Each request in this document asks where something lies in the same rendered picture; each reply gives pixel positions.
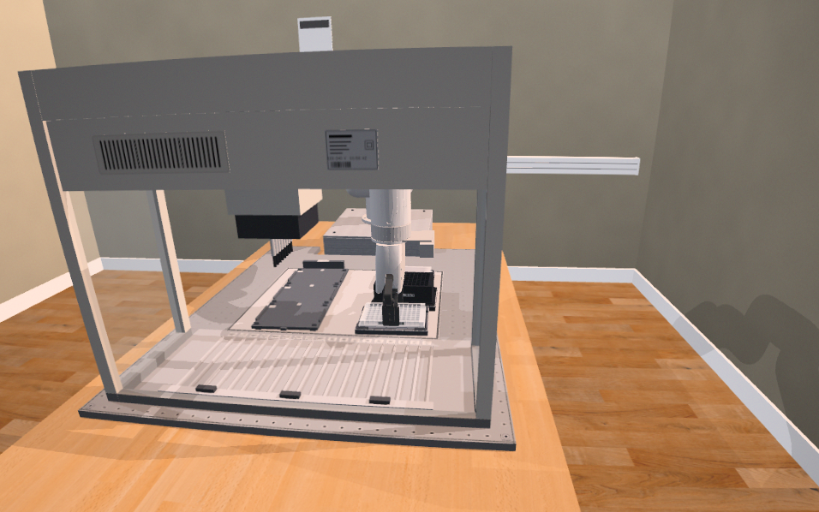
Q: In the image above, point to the grey perforated base plate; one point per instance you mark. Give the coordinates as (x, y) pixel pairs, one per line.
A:
(500, 435)

